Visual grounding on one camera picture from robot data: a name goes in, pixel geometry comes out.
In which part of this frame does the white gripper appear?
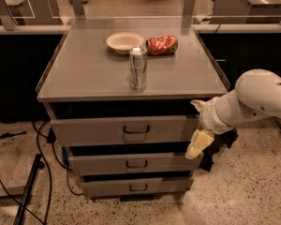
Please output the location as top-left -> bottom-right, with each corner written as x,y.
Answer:
185,97 -> 233,159

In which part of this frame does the grey top drawer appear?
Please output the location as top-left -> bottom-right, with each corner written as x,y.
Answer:
51,115 -> 199,147

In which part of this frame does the grey drawer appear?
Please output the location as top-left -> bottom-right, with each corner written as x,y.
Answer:
81,177 -> 193,198
68,153 -> 202,175
51,115 -> 199,147

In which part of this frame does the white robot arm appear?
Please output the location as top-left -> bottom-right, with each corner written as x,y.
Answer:
185,69 -> 281,159

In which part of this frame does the grey middle drawer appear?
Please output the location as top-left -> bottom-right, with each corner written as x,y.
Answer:
68,153 -> 202,175

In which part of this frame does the grey drawer cabinet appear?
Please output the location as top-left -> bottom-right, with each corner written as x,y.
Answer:
35,16 -> 231,203

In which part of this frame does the grey bottom drawer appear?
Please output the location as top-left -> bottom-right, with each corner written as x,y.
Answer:
81,177 -> 193,198

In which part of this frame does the dark cloth bag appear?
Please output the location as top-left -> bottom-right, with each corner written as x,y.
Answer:
200,128 -> 238,172

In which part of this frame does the crushed orange soda can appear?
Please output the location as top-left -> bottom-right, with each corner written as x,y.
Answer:
146,35 -> 178,55

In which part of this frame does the silver tall drink can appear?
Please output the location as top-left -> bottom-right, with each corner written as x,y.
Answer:
128,46 -> 148,91

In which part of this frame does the white paper bowl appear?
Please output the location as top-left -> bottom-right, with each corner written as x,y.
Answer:
106,32 -> 143,55

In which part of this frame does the black bar on floor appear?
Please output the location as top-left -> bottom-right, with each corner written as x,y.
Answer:
13,154 -> 41,225

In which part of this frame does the black floor cable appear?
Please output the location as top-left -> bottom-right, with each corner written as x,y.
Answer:
0,119 -> 84,225

